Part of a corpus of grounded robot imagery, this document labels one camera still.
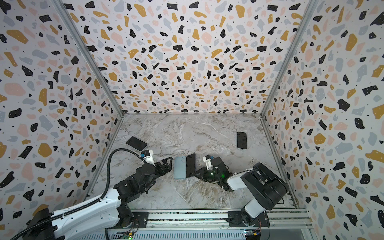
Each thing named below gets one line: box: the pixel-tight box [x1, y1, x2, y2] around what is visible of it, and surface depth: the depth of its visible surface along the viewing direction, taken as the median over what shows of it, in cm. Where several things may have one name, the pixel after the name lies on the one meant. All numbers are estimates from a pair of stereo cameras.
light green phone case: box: [174, 156, 186, 180], surface depth 93 cm
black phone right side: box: [237, 132, 247, 149], surface depth 108 cm
